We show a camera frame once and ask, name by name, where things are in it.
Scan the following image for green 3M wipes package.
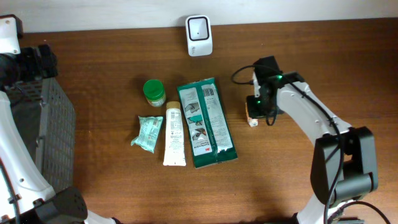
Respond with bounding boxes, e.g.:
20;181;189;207
177;78;238;169

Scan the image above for white barcode scanner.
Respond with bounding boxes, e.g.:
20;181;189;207
185;15;213;57

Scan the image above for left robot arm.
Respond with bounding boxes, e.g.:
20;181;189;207
1;14;116;224

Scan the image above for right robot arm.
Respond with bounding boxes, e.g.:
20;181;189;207
246;56;378;223

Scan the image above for green lid glass jar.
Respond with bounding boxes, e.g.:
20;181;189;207
143;80;166;107

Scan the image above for grey plastic mesh basket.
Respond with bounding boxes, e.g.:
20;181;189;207
6;78;76;193

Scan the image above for white tube with tan cap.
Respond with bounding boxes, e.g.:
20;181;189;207
163;101;186;166

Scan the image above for pale green tissue packet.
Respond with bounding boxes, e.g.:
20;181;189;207
131;116;164;153

